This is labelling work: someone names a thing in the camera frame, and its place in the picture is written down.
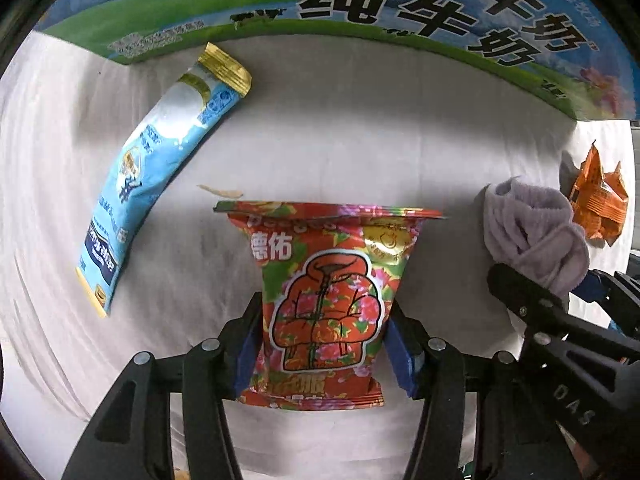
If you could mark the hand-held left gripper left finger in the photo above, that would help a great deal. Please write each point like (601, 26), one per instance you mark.
(245, 355)

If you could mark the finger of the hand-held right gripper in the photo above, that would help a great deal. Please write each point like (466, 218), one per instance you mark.
(550, 320)
(597, 287)

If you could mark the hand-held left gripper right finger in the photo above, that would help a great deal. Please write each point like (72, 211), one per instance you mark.
(400, 355)

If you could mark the grey fluffy cloth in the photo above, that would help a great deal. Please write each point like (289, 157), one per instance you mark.
(532, 232)

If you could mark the red floral tissue packet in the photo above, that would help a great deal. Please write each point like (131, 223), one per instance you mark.
(327, 305)

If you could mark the orange snack packet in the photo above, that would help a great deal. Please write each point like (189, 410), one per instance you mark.
(597, 200)

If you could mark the light blue milk pouch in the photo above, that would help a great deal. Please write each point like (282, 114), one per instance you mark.
(150, 170)

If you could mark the blue green milk carton box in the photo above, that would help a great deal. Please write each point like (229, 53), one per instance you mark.
(350, 10)

